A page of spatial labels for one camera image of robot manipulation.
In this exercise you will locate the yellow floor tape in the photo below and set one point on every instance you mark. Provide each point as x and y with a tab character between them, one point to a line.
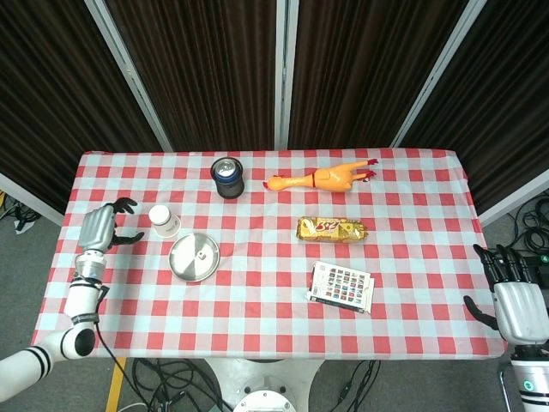
115	386

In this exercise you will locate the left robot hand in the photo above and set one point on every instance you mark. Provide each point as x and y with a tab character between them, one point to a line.
96	227

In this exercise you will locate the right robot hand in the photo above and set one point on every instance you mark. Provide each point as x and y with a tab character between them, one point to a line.
521	309

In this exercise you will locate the blue soda can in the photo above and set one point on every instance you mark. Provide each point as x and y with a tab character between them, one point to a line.
230	189

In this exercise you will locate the black device box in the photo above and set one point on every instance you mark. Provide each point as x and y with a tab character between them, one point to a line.
541	268

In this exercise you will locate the silver metal plate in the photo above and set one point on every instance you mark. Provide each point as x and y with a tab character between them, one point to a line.
184	264

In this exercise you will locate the postcard box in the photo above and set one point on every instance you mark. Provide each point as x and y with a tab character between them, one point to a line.
339	283

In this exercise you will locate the white partition base rail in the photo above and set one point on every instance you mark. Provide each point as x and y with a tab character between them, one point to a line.
30	198
514	197

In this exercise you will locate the yellow rubber chicken toy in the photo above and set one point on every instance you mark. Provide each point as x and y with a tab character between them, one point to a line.
334	176

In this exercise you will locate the white partition post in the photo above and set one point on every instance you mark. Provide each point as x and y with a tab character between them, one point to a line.
128	73
437	73
286	73

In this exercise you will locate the dark corrugated partition panel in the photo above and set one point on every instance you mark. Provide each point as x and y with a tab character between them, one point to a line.
206	73
502	107
51	98
360	73

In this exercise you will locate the red white checkered tablecloth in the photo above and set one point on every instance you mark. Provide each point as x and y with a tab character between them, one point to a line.
266	309

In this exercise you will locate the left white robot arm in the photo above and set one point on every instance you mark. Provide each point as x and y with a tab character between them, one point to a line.
81	296

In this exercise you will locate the blue drink can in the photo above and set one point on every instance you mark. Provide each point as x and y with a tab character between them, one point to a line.
226	168

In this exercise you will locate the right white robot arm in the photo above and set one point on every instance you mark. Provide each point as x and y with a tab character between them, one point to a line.
532	377

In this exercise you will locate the gold biscuit packet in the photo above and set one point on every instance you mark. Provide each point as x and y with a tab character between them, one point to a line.
330	229

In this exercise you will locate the white paper cup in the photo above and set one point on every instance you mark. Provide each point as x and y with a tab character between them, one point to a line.
165	223

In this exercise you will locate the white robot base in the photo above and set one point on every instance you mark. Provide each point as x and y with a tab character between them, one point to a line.
261	382

